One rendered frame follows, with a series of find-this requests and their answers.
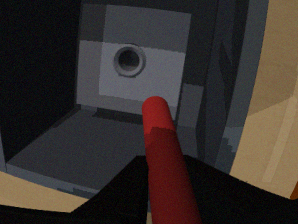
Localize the dark grey open box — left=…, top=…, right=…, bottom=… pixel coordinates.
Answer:
left=0, top=0, right=269, bottom=200

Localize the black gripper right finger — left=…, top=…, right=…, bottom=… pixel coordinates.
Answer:
left=184, top=155, right=298, bottom=224

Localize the red peg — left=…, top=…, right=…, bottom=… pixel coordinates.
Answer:
left=142, top=96, right=202, bottom=224

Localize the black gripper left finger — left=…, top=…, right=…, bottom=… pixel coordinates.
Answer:
left=0, top=155, right=149, bottom=224

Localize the grey square plate with hole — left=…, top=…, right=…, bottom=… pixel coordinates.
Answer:
left=77, top=3, right=192, bottom=120

